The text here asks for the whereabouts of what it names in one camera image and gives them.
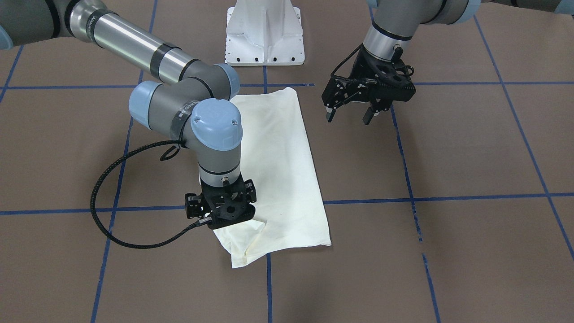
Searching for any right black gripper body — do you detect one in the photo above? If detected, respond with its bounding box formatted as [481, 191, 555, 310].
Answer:
[184, 177, 257, 230]

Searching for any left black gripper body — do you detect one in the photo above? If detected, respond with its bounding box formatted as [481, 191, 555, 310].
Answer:
[322, 45, 416, 113]

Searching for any cream long-sleeve cat shirt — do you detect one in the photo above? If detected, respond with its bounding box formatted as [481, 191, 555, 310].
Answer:
[214, 87, 332, 268]

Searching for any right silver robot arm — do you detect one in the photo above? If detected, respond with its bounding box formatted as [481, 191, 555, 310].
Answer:
[1, 0, 257, 230]

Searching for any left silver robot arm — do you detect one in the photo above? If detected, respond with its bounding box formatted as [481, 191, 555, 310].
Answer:
[322, 0, 481, 125]

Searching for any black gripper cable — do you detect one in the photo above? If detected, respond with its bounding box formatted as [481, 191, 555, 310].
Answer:
[90, 140, 211, 249]

